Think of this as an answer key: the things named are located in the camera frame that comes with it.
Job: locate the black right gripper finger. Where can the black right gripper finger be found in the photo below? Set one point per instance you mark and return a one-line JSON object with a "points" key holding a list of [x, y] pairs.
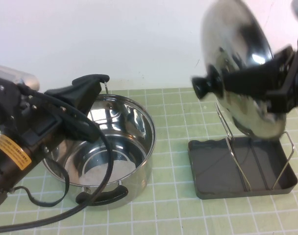
{"points": [[252, 88], [252, 73]]}

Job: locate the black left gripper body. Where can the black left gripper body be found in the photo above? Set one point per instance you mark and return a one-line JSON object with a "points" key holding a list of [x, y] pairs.
{"points": [[43, 124]]}

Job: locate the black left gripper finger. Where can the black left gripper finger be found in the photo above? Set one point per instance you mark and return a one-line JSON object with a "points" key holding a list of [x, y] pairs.
{"points": [[82, 129], [82, 95]]}

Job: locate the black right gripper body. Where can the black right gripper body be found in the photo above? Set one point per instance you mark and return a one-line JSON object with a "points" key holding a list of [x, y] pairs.
{"points": [[296, 80]]}

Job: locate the stainless steel domed pot lid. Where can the stainless steel domed pot lid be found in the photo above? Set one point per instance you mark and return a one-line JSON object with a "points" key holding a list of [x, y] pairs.
{"points": [[237, 36]]}

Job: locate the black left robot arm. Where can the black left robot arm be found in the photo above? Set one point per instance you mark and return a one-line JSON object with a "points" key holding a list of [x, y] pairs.
{"points": [[4, 171]]}

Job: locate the green checkered tablecloth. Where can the green checkered tablecloth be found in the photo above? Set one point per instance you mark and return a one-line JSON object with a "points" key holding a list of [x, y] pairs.
{"points": [[163, 220]]}

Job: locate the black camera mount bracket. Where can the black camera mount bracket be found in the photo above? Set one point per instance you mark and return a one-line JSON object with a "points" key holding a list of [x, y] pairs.
{"points": [[4, 102]]}

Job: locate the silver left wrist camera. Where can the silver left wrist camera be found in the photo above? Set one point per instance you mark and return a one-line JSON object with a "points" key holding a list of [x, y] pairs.
{"points": [[26, 79]]}

